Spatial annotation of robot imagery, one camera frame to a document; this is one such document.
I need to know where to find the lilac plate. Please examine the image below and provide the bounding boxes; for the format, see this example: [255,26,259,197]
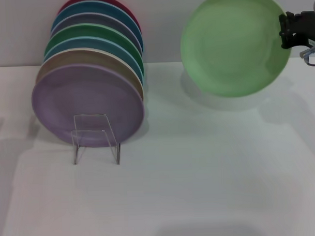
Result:
[30,61,146,151]

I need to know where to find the red plate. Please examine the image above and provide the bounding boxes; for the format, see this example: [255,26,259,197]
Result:
[57,0,142,37]

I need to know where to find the grey plate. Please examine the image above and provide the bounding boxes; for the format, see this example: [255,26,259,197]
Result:
[49,11,143,59]

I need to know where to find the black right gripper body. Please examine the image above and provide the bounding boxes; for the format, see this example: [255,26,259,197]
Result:
[293,10,315,46]

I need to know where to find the wire plate rack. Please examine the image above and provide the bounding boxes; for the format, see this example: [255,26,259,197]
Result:
[70,113,122,167]

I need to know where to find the dark teal plate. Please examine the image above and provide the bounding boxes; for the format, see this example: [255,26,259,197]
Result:
[49,0,144,56]

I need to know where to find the right gripper cable connector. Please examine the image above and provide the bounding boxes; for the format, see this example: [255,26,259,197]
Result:
[299,45,315,68]

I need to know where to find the light green plate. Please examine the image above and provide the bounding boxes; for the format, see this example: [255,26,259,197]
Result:
[178,0,294,99]

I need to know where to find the dark green plate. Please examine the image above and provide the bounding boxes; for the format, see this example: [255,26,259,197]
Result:
[42,21,145,81]

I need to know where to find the beige plate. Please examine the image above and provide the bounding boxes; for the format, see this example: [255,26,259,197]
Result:
[35,46,144,105]

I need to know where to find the light blue plate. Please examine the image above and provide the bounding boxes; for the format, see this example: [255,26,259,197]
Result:
[42,34,144,88]

